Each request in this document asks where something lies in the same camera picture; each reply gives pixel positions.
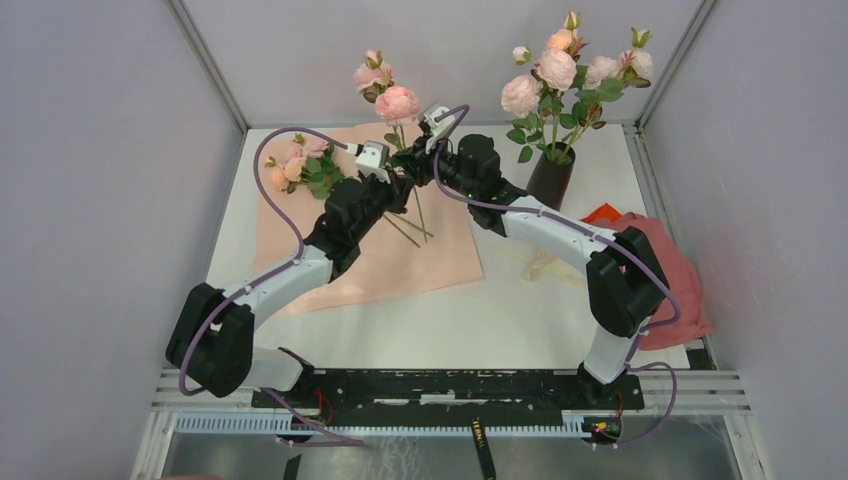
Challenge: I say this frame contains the pink rose stem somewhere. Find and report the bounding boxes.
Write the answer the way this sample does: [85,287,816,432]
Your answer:
[352,48,431,245]

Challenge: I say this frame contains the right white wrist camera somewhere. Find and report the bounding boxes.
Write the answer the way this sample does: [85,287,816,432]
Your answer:
[419,102,457,154]

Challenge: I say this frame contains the orange paper piece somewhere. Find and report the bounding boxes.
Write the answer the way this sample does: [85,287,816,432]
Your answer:
[582,203,622,224]

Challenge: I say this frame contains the black cylindrical vase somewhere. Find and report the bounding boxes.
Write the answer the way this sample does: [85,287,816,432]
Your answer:
[526,142,576,210]

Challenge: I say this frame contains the peach white artificial roses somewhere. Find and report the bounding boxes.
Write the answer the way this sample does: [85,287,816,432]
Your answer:
[535,10,654,163]

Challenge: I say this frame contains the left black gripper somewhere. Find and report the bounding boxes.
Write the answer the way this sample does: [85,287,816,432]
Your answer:
[351,165,413,242]

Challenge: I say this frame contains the white slotted cable duct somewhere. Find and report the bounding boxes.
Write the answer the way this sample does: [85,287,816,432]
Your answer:
[173,411,591,440]

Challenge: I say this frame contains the pink crumpled cloth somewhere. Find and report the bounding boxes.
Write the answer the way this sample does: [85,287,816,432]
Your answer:
[592,212,713,351]

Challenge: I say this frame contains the cream printed ribbon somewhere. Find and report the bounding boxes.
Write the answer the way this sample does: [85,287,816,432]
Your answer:
[493,244,586,286]

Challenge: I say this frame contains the pink paper bouquet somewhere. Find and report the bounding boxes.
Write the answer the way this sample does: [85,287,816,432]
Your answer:
[254,122,483,317]

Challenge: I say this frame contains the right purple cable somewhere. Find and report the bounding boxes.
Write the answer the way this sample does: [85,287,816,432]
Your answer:
[430,103,684,450]

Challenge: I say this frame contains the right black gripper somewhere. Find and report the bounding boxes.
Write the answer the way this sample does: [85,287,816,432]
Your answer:
[393,130,477,201]

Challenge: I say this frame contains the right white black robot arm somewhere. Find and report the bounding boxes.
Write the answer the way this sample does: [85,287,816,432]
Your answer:
[390,134,677,408]

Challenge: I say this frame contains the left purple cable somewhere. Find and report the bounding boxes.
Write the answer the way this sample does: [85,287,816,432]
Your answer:
[177,127,367,449]

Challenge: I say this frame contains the black printed strap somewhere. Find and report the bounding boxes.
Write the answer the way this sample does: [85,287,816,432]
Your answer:
[470,417,497,480]

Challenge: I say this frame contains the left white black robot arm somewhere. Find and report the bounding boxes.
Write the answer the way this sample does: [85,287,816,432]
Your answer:
[166,174,415,408]

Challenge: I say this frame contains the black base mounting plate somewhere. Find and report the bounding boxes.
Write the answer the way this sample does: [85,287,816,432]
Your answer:
[280,369,645,427]

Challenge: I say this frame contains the purple cable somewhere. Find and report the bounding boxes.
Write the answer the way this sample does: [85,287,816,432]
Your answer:
[177,127,367,449]
[430,103,684,450]

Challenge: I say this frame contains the peach pink rose stems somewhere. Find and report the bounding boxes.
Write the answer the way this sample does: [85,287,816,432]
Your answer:
[263,132,436,250]

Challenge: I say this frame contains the white rose stem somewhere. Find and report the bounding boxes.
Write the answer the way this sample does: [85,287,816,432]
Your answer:
[501,49,578,165]

